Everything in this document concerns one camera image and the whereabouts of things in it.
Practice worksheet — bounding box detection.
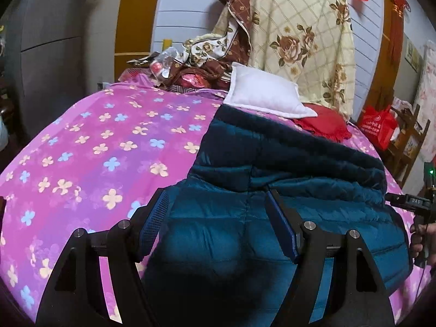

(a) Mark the teal quilted down jacket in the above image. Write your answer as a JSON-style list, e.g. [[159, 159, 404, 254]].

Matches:
[[143, 105, 412, 326]]

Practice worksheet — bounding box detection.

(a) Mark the grey wardrobe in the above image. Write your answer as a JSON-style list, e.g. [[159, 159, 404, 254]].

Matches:
[[5, 0, 86, 138]]

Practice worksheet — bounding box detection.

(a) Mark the white slatted headboard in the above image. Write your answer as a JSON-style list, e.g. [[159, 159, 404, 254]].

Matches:
[[150, 0, 384, 120]]

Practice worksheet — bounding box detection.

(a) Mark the wooden shelf rack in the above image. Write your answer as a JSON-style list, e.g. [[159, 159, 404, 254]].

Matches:
[[386, 105, 431, 188]]

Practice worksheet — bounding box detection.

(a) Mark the person's right hand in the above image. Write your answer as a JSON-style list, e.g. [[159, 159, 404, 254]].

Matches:
[[409, 223, 436, 267]]

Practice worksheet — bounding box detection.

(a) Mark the red shopping bag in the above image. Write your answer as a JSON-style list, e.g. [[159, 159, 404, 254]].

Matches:
[[358, 105, 398, 151]]

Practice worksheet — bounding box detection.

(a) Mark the red ruffled cushion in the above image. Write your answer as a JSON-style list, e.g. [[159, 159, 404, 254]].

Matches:
[[294, 103, 352, 143]]

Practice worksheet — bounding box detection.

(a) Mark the brown floral blanket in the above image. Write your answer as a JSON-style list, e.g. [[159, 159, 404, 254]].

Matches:
[[127, 0, 253, 93]]

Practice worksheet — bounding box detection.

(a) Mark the pink floral bed sheet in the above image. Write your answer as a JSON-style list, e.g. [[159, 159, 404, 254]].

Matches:
[[0, 76, 434, 326]]

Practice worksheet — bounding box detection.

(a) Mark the cream floral quilt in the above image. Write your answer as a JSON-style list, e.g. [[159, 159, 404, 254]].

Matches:
[[210, 0, 357, 120]]

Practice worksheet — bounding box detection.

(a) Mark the pink floral curtain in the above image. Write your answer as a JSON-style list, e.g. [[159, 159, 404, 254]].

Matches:
[[414, 40, 436, 162]]

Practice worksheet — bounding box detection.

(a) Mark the white pillow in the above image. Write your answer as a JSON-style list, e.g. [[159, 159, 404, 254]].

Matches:
[[224, 62, 318, 119]]

